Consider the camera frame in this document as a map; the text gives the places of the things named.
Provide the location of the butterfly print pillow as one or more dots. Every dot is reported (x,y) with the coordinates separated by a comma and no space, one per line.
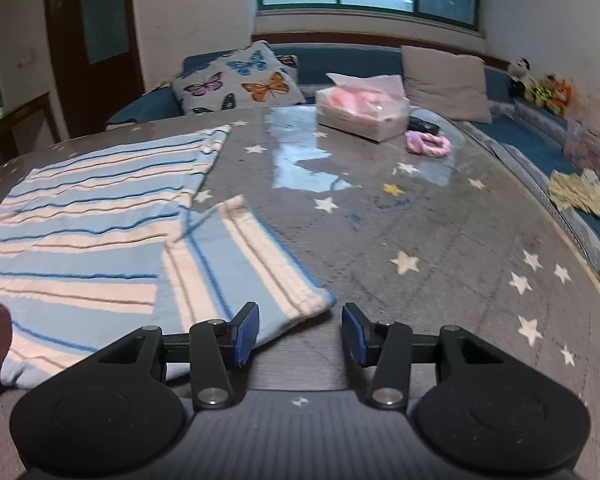
(240,80)

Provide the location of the beige pillow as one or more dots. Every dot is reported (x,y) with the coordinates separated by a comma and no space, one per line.
(445,85)

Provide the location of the pink tissue box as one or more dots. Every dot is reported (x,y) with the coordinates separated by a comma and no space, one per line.
(360,110)

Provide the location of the pale yellow cloth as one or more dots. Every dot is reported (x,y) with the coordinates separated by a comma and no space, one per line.
(587,195)

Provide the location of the blue sofa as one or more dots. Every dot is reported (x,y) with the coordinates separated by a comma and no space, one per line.
(525,135)

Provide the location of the clear plastic container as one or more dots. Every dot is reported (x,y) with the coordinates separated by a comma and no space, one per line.
(592,147)

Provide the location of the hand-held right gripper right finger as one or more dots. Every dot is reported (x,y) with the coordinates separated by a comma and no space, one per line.
(355,335)

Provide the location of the plush toys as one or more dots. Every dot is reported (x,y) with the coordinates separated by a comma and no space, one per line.
(555,92)

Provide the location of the small black object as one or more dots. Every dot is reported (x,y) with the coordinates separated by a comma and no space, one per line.
(424,125)

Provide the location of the dark wooden door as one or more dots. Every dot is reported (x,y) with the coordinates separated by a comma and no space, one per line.
(100,25)

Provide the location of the pink scrunchie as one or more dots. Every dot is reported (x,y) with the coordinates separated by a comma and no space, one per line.
(427,142)

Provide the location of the panda plush toy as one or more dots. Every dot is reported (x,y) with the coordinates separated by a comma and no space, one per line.
(521,76)

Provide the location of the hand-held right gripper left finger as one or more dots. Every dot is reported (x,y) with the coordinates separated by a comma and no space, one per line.
(245,334)

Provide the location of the blue cream striped shirt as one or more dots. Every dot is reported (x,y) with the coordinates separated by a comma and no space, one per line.
(80,210)

